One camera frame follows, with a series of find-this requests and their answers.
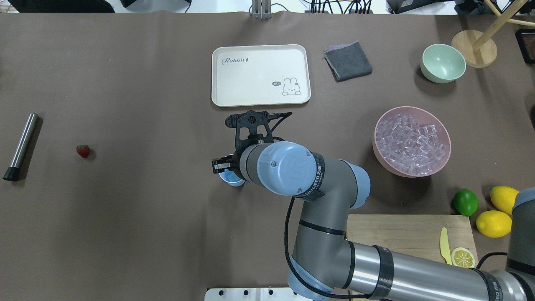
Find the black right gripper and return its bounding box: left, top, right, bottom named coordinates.
left=212, top=152, right=252, bottom=182

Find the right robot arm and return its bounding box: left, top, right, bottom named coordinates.
left=212, top=141, right=535, bottom=301

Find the light blue plastic cup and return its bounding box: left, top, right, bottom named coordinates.
left=219, top=169, right=246, bottom=187

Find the pink bowl of ice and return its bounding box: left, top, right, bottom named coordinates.
left=372, top=106, right=451, bottom=179

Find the wooden cup stand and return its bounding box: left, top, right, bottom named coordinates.
left=451, top=0, right=535, bottom=68

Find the cream rabbit tray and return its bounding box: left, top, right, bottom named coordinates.
left=211, top=44, right=311, bottom=108

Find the red strawberry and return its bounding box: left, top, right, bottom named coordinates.
left=76, top=145, right=91, bottom=158

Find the grey folded cloth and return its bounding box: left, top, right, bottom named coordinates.
left=324, top=41, right=373, bottom=82

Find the bamboo cutting board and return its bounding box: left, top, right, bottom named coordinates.
left=346, top=214, right=479, bottom=265

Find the steel muddler black tip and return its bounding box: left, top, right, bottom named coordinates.
left=3, top=113, right=39, bottom=182

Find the yellow plastic knife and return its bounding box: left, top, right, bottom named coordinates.
left=439, top=227, right=453, bottom=265

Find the mint green bowl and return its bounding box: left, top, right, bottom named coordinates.
left=420, top=43, right=466, bottom=84

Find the green lime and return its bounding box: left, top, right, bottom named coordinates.
left=453, top=189, right=479, bottom=217

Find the upper lemon slice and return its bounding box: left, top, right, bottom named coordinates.
left=451, top=247, right=476, bottom=268

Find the lower yellow lemon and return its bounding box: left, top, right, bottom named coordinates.
left=476, top=210, right=512, bottom=238

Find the yellow lemon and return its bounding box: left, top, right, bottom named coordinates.
left=490, top=186, right=520, bottom=216
left=476, top=210, right=512, bottom=238

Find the upper yellow lemon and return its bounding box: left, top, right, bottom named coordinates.
left=490, top=186, right=520, bottom=216

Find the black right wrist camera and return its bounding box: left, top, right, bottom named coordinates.
left=225, top=110, right=293, bottom=157

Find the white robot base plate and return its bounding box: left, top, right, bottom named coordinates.
left=204, top=287, right=309, bottom=301

